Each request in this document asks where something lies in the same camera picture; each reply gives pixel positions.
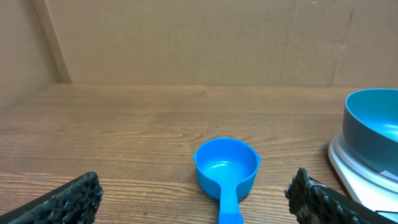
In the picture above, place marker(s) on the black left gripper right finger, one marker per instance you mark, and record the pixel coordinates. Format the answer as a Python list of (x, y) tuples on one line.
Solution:
[(314, 202)]

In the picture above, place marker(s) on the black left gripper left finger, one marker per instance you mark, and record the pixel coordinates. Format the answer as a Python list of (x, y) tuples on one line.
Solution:
[(74, 202)]

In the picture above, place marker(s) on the blue plastic measuring scoop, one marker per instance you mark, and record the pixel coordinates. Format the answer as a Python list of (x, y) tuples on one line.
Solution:
[(226, 170)]

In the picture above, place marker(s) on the white digital kitchen scale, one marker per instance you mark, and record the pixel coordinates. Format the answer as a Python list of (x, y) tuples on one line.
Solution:
[(376, 191)]

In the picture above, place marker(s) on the teal metal bowl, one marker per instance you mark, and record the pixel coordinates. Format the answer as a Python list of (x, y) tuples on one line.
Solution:
[(370, 127)]

